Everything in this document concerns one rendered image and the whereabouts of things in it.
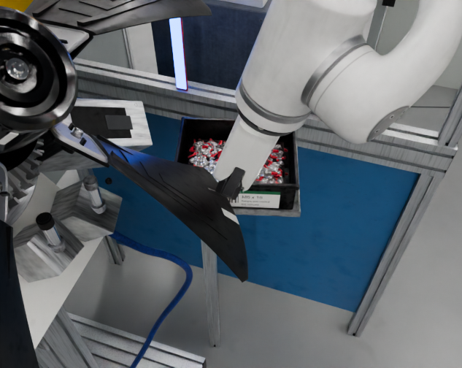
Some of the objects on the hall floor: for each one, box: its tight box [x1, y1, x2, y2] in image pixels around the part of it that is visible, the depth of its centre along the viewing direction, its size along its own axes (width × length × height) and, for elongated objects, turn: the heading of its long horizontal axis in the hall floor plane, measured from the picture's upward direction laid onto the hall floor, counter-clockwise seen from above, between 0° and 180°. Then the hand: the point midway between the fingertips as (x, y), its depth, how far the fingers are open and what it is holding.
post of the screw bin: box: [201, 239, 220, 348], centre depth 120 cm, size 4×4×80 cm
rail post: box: [347, 174, 442, 337], centre depth 123 cm, size 4×4×78 cm
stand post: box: [34, 305, 100, 368], centre depth 101 cm, size 4×9×91 cm, turn 162°
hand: (230, 184), depth 64 cm, fingers closed
